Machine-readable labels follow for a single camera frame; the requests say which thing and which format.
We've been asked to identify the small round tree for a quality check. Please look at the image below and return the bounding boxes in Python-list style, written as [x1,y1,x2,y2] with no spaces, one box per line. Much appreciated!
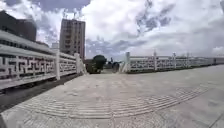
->
[85,54,108,75]

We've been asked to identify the white carved stone railing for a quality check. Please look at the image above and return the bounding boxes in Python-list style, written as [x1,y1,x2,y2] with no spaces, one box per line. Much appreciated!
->
[0,29,86,90]
[121,50,224,75]

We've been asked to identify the tall brown building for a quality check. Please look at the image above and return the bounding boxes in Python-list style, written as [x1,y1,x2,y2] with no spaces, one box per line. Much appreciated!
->
[59,17,87,61]

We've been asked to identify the dark building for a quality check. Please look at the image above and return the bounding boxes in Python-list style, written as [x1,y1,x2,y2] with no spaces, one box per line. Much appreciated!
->
[0,9,38,43]

